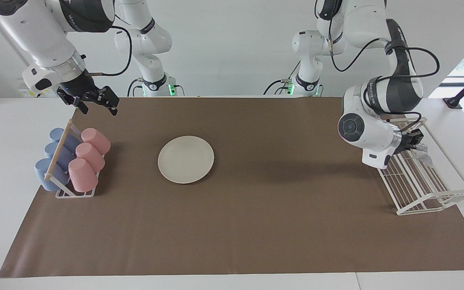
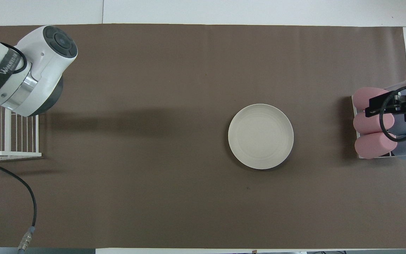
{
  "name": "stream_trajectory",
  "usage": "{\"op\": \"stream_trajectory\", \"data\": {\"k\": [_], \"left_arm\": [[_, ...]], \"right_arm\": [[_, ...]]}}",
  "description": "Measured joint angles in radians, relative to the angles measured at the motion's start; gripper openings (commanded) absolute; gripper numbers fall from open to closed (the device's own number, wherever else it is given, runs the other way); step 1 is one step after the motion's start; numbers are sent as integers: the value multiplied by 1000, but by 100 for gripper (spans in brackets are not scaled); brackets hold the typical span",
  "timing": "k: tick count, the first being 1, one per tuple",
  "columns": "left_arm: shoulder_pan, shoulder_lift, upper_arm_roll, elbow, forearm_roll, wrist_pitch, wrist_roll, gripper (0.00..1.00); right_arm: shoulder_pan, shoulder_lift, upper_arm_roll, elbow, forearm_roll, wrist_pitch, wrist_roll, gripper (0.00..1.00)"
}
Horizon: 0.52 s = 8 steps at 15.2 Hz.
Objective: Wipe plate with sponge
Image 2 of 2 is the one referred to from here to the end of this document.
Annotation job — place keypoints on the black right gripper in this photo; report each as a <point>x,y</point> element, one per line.
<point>374,104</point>

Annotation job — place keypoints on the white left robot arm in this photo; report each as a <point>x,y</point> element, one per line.
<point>44,63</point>

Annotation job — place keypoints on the cream round plate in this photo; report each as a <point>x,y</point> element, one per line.
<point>260,136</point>

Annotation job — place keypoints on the pink cup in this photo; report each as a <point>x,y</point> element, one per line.
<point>372,146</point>
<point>361,97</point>
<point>367,124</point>

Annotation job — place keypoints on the brown table mat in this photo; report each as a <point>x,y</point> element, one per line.
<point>153,106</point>

